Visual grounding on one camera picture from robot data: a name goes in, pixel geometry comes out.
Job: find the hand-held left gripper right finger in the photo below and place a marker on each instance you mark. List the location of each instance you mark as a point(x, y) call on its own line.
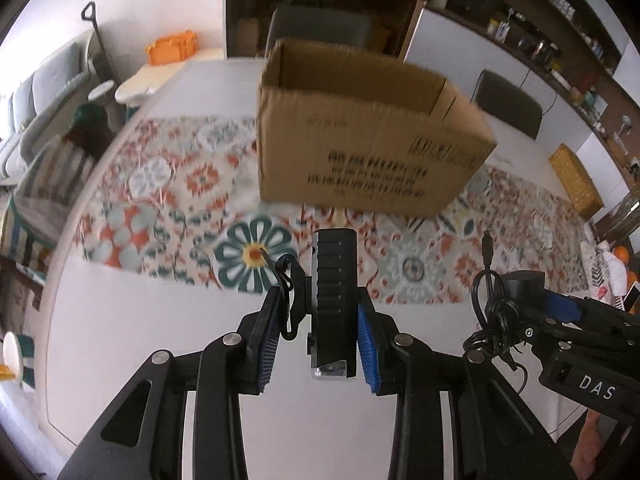
point(372, 355)

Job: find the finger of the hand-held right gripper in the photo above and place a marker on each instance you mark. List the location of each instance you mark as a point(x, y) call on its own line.
point(575, 335)
point(562, 305)

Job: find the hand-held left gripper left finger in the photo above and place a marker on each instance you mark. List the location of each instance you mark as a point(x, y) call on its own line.
point(267, 355)

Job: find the black ribbed flashlight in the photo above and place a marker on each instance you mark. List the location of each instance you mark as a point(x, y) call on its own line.
point(332, 285)

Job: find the brown cardboard box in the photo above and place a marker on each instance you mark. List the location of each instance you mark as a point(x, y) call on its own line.
point(350, 150)

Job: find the person's right forearm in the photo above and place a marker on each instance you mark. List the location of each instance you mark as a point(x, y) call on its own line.
point(600, 440)

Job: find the yellow woven basket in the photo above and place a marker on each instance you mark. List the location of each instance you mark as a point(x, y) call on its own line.
point(575, 180)

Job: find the floral patterned table mat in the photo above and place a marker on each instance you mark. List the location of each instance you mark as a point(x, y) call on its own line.
point(165, 195)

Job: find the dark grey dining chair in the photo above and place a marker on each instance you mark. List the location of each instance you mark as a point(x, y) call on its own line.
point(510, 102)
point(320, 25)

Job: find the striped cushioned chair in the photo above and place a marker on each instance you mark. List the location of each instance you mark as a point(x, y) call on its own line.
point(55, 185)

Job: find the white sideboard cabinet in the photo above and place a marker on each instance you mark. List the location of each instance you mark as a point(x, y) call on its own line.
point(450, 45)

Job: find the green hat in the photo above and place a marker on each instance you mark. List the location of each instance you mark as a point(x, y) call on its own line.
point(90, 117)

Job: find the cream flower-shaped small table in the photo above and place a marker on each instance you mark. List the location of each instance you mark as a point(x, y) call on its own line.
point(160, 75)

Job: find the white tower fan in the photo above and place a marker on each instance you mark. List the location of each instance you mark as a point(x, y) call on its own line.
point(102, 91)

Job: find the orange plastic crate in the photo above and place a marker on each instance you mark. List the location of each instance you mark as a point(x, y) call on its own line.
point(172, 47)

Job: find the black upright vacuum cleaner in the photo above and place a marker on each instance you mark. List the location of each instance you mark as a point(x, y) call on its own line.
point(102, 55)

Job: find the dark glass display cabinet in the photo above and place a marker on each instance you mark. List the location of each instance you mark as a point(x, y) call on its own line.
point(260, 10)

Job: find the grey sofa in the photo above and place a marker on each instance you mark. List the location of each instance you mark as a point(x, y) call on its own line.
point(35, 95)

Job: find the brown wall shelf unit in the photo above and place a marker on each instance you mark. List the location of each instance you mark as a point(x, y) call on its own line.
point(575, 35)

